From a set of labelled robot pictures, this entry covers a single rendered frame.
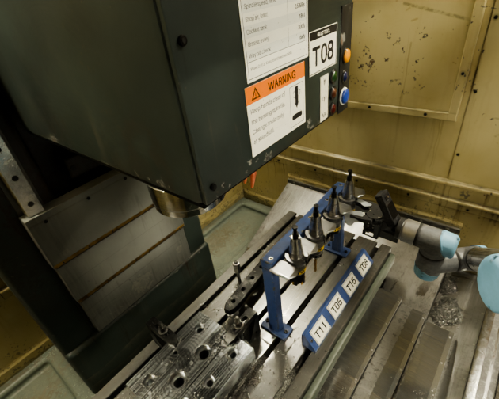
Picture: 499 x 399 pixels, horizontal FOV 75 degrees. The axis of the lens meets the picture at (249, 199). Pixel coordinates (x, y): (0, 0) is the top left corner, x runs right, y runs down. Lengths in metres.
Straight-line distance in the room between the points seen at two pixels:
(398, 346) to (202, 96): 1.17
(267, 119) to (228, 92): 0.10
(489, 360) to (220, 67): 1.22
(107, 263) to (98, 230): 0.13
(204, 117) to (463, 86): 1.12
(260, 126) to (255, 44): 0.11
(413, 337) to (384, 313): 0.12
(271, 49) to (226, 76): 0.10
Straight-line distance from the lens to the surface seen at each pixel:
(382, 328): 1.40
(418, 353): 1.41
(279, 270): 0.91
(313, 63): 0.62
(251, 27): 0.47
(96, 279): 1.23
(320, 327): 1.13
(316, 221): 0.96
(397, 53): 1.45
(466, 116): 1.46
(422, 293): 1.57
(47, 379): 1.79
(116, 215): 1.16
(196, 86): 0.41
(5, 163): 1.00
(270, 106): 0.52
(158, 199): 0.66
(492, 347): 1.41
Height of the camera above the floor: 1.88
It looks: 34 degrees down
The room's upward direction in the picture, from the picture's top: 8 degrees counter-clockwise
